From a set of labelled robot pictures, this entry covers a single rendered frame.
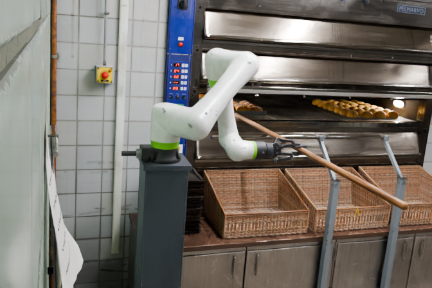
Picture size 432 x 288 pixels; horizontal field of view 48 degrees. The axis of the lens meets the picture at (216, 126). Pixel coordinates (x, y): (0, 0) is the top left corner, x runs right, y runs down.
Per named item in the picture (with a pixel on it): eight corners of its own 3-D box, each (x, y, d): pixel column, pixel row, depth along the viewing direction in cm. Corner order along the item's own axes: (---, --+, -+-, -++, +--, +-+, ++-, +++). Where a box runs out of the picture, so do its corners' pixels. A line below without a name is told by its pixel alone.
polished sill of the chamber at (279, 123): (194, 125, 319) (195, 118, 318) (416, 126, 377) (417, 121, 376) (197, 126, 313) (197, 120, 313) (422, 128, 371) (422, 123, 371)
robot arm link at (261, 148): (256, 162, 238) (258, 143, 236) (247, 155, 249) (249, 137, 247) (267, 161, 240) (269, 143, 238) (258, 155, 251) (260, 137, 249)
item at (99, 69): (94, 81, 287) (94, 64, 285) (112, 82, 290) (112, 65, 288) (95, 83, 280) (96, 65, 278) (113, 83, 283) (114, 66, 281)
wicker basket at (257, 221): (198, 208, 325) (202, 169, 320) (276, 205, 343) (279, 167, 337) (222, 240, 280) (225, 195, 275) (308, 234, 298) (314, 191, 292)
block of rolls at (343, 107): (310, 104, 422) (310, 98, 421) (357, 105, 437) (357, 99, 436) (349, 118, 366) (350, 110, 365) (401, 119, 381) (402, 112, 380)
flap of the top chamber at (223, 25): (204, 38, 302) (203, 8, 304) (434, 54, 359) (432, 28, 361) (206, 36, 298) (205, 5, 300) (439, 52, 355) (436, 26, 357)
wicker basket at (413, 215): (351, 200, 364) (356, 165, 359) (413, 198, 381) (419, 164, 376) (392, 227, 319) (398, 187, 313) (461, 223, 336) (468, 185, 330)
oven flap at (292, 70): (201, 80, 307) (200, 49, 309) (428, 89, 365) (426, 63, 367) (203, 78, 303) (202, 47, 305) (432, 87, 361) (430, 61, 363)
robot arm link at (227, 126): (213, 91, 230) (235, 85, 232) (206, 83, 239) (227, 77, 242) (224, 155, 246) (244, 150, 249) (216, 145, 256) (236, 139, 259)
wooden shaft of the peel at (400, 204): (409, 211, 178) (410, 203, 177) (402, 211, 177) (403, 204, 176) (238, 116, 335) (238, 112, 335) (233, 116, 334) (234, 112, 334)
